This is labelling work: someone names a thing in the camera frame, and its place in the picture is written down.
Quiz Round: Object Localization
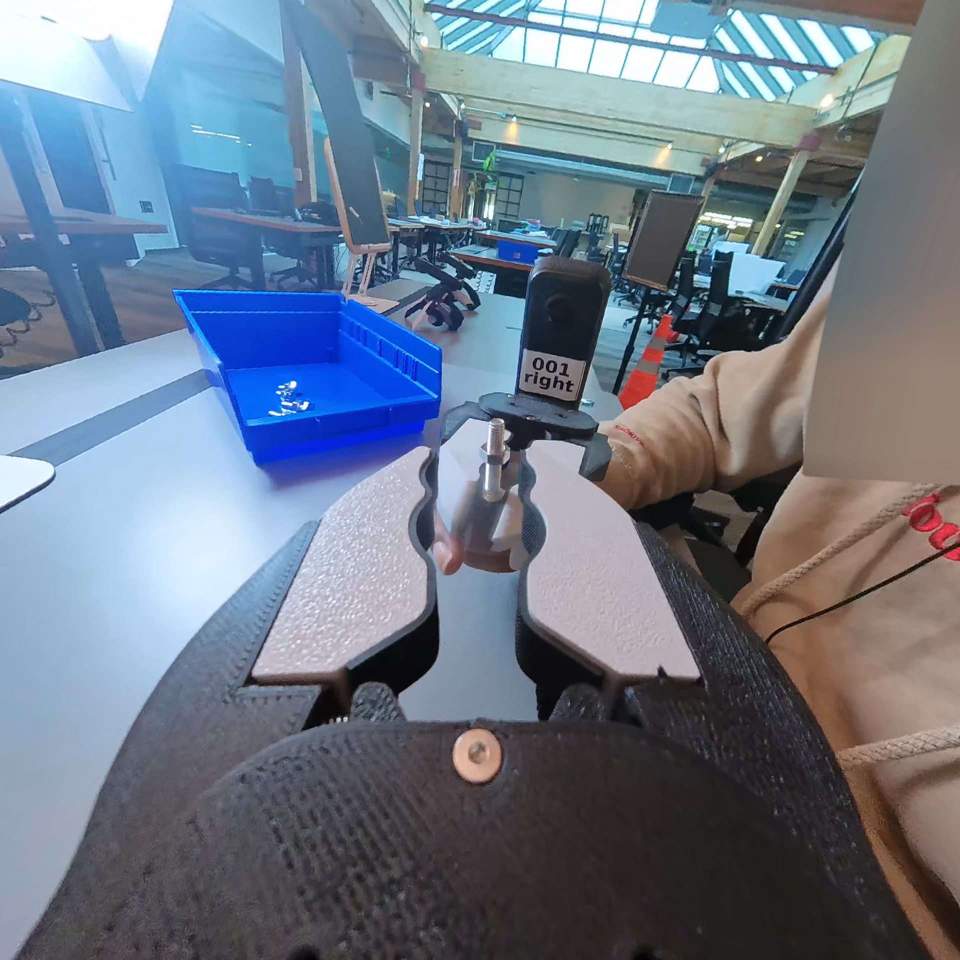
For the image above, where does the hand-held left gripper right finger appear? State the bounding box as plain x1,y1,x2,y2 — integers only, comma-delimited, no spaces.
518,446,705,709

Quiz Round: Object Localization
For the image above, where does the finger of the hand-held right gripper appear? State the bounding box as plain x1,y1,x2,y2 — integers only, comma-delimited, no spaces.
432,447,531,576

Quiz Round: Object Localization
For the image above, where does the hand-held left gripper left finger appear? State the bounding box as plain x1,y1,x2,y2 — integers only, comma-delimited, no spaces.
248,444,442,721

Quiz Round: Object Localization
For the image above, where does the thin steel screw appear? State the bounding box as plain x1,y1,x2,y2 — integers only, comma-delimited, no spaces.
477,417,511,505

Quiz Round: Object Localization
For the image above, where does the person's right forearm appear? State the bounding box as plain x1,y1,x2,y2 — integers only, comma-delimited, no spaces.
600,293,835,514

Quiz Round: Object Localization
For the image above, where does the orange traffic cone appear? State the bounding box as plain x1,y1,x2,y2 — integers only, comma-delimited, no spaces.
620,312,676,409

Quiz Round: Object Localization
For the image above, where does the black office chair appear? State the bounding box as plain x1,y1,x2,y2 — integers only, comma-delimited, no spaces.
645,465,799,601

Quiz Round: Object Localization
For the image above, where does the black panel on tripod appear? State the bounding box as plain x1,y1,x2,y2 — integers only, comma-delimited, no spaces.
617,191,706,394

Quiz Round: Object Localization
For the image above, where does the wooden poster stand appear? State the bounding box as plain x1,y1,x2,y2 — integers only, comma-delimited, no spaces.
285,0,396,301

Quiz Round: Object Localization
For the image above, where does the person's torso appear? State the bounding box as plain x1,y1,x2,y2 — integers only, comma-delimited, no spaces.
732,480,960,960

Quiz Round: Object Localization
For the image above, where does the white document stand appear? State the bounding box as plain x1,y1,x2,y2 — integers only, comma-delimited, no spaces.
0,455,57,514

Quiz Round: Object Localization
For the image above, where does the thin black cable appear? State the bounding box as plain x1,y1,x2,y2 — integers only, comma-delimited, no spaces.
765,543,960,646

